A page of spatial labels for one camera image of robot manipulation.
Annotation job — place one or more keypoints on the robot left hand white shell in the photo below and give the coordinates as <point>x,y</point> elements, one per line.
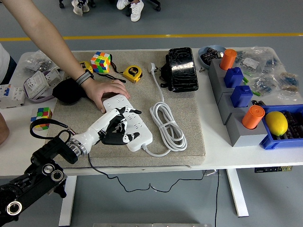
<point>99,130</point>

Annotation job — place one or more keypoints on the person's left hand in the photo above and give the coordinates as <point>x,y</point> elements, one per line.
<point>106,87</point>

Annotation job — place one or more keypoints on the person's right hand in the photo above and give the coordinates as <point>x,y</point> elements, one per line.
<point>3,128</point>

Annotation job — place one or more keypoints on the white power strip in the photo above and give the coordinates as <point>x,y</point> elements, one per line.
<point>132,120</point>

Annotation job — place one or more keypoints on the person's left forearm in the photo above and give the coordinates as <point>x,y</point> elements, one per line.
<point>47,35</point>

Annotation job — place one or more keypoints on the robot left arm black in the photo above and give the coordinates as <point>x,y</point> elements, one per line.
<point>54,149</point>

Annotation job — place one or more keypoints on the grey black wristband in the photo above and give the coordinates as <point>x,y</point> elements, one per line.
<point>84,78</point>

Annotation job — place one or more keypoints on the bright stickerless puzzle cube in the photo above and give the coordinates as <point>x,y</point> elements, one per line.
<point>100,62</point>

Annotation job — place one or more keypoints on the small yellow tape measure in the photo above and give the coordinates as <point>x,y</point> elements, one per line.
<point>88,67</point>

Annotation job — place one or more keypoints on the yellow tape measure 5m label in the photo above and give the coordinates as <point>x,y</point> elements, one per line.
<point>132,72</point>

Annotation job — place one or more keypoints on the white circuit breaker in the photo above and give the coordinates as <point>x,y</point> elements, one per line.
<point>10,95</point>

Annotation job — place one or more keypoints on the black cloth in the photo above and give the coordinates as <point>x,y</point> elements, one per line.
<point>66,92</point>

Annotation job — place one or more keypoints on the white-edged puzzle cube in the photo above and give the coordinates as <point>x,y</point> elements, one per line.
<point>42,112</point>

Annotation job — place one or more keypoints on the person's torso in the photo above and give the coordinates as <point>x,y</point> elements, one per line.
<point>4,63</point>

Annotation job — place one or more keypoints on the clear bag metal parts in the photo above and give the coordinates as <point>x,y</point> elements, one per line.
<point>35,63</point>

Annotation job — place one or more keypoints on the glossy black case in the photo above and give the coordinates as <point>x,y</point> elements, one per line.
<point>183,68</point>

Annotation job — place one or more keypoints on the white sneaker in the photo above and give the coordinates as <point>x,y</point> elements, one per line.
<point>122,4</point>
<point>136,11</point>

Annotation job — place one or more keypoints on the grey-white sneaker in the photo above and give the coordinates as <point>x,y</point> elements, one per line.
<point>77,8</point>
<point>86,6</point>

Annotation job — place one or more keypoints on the white table leg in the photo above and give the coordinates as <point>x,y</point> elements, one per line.
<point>67,208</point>
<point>237,194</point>

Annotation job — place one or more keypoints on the grey-brown mat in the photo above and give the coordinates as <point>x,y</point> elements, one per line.
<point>189,118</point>

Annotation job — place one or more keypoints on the black chair castor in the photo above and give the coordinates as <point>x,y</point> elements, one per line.
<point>155,5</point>
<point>61,4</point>

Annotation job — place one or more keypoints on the blue bowl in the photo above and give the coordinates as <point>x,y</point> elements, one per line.
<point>203,50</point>

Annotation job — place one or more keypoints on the black capacitors heap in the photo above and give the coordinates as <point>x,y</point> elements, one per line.
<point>209,56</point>
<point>296,127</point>

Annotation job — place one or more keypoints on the grey block base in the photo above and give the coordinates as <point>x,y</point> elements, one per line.
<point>216,75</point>
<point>246,138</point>
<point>227,104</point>

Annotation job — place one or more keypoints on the orange cylinder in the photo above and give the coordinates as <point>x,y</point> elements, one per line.
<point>252,118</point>
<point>228,59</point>

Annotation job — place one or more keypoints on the blue square peg block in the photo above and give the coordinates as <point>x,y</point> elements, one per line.
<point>233,78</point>
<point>241,97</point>

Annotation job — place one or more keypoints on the green small plastic piece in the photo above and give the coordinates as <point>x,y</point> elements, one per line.
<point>246,78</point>
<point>256,93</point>

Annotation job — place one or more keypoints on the clear bag white label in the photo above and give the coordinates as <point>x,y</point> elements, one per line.
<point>251,62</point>

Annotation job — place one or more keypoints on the small black component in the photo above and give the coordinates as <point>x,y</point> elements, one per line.
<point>258,103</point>

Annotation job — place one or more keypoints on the clear bag blue resistors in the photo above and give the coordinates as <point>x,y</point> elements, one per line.
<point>264,86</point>

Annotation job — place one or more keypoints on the clear bag dark parts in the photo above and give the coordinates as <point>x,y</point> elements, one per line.
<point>271,62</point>

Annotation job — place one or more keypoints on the blue plastic bin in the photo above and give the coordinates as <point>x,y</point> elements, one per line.
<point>267,142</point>

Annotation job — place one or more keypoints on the yellow lemon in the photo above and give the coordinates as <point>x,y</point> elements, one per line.
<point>277,124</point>

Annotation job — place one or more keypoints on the black table control panel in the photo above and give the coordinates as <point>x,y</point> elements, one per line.
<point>272,169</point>

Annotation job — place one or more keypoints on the clear bag brown resistors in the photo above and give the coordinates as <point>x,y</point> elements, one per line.
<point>288,80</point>

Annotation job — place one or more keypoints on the small white wall socket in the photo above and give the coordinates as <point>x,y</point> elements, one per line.
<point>54,74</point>

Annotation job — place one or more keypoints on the large white wall socket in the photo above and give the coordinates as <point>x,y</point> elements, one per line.
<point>36,84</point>

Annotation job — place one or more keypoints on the metal bracket under table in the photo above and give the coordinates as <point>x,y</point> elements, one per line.
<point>211,173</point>

